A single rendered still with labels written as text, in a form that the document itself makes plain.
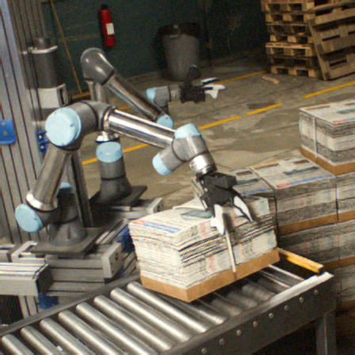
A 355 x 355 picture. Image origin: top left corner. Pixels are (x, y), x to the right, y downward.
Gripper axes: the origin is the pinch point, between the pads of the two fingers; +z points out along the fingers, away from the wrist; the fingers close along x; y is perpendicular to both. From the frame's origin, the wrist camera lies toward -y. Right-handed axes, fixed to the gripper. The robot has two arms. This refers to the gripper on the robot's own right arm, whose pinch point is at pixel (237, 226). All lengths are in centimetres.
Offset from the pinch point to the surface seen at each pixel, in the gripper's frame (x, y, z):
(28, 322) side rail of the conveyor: 57, 46, -3
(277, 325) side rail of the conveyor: -2.5, 8.9, 32.6
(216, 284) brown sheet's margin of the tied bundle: 7.8, 13.7, 12.7
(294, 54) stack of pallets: -524, 493, -240
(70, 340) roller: 53, 29, 8
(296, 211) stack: -75, 68, -3
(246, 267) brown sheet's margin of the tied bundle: -4.5, 13.5, 11.9
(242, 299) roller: 1.3, 14.4, 20.5
